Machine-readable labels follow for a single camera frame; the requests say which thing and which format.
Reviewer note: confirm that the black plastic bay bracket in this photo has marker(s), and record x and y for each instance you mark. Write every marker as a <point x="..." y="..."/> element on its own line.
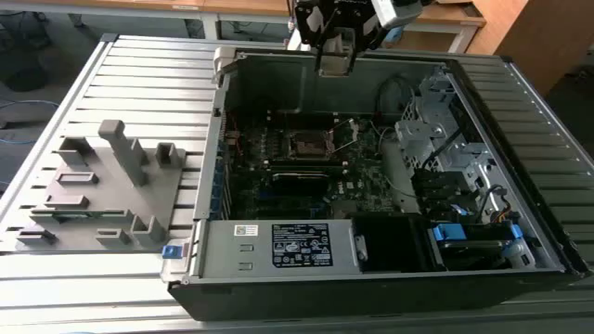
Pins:
<point x="437" y="188"/>

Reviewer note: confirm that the black graphics card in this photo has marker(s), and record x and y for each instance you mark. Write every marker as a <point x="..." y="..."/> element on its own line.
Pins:
<point x="300" y="186"/>

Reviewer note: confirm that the green RAM stick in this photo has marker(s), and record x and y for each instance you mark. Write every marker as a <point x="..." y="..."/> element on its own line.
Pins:
<point x="77" y="216"/>

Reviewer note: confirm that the hard disk in blue carrier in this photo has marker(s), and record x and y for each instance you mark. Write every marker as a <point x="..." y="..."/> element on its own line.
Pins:
<point x="448" y="232"/>

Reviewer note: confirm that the silver CPU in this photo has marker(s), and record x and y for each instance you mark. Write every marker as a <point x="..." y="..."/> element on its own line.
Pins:
<point x="336" y="67"/>

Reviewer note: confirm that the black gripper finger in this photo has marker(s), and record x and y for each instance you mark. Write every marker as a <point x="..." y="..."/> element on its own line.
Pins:
<point x="325" y="48"/>
<point x="357" y="48"/>

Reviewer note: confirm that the black round bin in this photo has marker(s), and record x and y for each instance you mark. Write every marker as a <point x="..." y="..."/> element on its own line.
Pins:
<point x="26" y="74"/>

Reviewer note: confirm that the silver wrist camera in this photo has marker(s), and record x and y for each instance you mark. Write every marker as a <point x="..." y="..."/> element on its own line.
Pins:
<point x="400" y="14"/>

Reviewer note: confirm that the blue case latch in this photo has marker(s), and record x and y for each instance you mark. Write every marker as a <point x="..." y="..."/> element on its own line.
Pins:
<point x="171" y="253"/>

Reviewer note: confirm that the silver drive cage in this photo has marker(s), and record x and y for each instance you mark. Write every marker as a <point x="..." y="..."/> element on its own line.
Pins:
<point x="418" y="132"/>

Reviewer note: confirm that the grey parts rack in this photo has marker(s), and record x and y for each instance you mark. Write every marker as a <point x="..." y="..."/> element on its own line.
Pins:
<point x="117" y="195"/>

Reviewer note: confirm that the wooden cabinet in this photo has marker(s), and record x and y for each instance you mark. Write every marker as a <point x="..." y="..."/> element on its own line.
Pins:
<point x="557" y="41"/>

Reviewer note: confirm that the CPU socket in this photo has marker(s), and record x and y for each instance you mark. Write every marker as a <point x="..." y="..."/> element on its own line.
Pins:
<point x="309" y="146"/>

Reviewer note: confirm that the black PC case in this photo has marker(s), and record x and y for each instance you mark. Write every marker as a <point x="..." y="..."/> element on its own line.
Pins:
<point x="325" y="299"/>

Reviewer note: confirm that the metal locking lever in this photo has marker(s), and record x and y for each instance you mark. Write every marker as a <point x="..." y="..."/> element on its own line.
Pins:
<point x="346" y="146"/>

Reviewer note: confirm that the wooden desk white frame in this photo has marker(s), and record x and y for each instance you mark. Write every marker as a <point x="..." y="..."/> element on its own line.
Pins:
<point x="117" y="3"/>
<point x="233" y="5"/>

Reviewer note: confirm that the silver power supply unit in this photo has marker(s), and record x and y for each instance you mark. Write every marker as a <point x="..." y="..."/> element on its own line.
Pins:
<point x="223" y="247"/>

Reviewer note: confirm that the green motherboard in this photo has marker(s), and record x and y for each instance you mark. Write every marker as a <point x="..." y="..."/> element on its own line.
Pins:
<point x="366" y="174"/>

